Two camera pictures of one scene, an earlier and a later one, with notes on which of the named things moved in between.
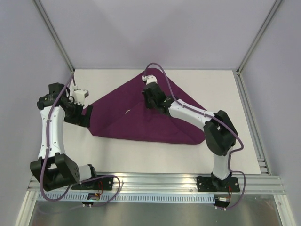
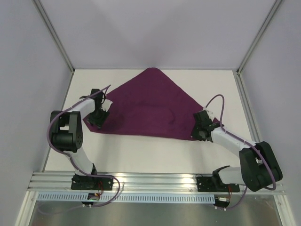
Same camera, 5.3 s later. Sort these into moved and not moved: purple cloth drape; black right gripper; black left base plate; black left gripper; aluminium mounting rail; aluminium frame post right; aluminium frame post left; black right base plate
Moved: black right gripper; black left gripper; purple cloth drape
Not moved: aluminium frame post left; black left base plate; black right base plate; aluminium frame post right; aluminium mounting rail
